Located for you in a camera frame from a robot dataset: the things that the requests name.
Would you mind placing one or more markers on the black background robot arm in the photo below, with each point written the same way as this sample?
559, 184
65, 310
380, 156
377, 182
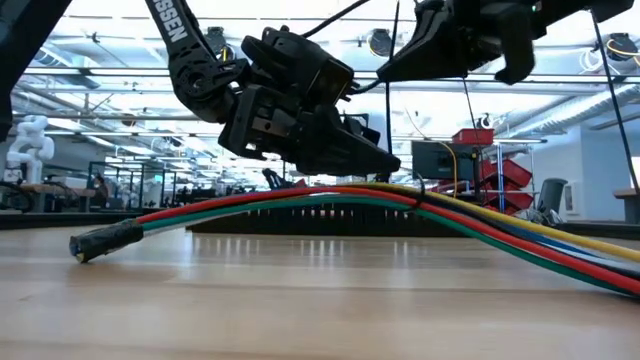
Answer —
272, 179

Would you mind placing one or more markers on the steel workbench on casters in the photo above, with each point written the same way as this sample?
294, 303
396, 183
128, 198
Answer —
60, 190

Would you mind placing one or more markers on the black tape wrap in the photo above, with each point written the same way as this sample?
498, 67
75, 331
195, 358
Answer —
105, 240

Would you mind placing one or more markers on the black frame robot cell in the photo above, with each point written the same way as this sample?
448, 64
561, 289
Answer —
90, 180

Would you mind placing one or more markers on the person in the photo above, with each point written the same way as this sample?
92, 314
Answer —
101, 189

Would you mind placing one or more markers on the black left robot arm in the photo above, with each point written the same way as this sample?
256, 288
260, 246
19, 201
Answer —
185, 55

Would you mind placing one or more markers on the shelf rack with blue post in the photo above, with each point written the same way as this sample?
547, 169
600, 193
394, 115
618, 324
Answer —
501, 170

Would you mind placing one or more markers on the black aluminium table frame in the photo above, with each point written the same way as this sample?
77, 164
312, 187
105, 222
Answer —
50, 220

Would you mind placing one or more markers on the grey office chair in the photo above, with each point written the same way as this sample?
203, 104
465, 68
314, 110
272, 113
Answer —
552, 192

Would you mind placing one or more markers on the white humanoid robot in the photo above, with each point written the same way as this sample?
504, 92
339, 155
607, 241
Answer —
32, 145

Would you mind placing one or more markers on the white wall box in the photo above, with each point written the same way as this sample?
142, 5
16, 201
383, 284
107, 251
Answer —
572, 197

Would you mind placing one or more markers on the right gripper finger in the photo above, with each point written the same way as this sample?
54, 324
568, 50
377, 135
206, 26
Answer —
440, 60
445, 20

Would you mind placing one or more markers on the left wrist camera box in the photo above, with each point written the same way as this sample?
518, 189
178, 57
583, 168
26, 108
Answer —
335, 82

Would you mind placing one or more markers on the black monitor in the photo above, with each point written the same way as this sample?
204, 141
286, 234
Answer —
435, 160

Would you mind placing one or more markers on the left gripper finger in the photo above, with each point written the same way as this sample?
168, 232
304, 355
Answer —
367, 131
340, 155

